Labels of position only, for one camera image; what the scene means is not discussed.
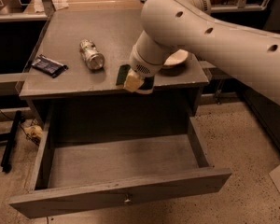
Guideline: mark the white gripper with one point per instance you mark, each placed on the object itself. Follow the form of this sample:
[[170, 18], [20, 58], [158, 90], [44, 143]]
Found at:
[[142, 67]]

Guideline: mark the dark blue snack packet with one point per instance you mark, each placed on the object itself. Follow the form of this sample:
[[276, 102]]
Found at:
[[48, 66]]

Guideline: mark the white paper bowl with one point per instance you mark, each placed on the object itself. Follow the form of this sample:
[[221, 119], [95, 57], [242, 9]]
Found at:
[[175, 59]]

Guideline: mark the green yellow sponge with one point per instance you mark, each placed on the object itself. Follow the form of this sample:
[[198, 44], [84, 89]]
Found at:
[[146, 88]]

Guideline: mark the crushed silver soda can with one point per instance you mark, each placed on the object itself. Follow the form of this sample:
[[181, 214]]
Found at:
[[92, 57]]

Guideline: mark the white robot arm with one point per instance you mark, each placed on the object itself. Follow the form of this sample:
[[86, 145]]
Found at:
[[250, 55]]

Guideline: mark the grey open top drawer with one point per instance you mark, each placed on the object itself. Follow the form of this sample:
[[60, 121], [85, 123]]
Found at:
[[96, 176]]

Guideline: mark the grey side rail left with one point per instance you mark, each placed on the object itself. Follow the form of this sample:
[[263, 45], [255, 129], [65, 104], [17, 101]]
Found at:
[[10, 84]]

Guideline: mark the grey wooden cabinet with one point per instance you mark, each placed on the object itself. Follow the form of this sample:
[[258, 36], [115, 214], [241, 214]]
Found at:
[[86, 104]]

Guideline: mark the crumpled beige object on floor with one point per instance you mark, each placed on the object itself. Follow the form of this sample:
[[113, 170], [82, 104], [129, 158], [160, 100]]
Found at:
[[34, 131]]

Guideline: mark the black pole on floor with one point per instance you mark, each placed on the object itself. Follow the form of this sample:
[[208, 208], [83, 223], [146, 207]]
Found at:
[[6, 166]]

